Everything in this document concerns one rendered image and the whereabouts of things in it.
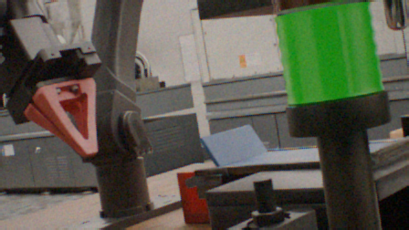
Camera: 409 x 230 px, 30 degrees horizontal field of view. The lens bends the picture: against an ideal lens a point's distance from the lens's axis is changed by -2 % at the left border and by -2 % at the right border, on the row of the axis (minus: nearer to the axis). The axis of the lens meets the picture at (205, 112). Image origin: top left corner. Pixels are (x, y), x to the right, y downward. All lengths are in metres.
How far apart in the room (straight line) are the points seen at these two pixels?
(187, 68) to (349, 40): 9.24
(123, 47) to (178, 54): 8.63
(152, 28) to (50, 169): 2.44
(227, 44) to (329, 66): 6.23
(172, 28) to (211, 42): 3.05
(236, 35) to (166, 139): 1.75
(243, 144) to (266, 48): 5.59
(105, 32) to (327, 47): 0.71
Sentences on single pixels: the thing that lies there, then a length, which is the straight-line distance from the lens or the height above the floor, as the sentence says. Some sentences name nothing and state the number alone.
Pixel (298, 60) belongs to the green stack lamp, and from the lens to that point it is 0.29.
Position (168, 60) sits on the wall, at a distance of 9.74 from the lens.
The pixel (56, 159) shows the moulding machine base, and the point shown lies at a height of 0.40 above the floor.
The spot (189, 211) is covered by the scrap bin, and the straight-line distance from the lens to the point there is 0.88.
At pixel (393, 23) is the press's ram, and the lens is 0.63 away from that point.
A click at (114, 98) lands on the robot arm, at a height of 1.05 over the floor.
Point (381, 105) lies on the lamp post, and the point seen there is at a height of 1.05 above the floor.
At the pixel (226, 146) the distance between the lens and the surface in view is 0.66.
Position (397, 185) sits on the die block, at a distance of 0.58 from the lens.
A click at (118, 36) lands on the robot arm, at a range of 0.97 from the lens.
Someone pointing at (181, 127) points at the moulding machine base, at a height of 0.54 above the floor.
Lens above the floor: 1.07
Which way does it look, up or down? 3 degrees down
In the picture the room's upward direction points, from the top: 9 degrees counter-clockwise
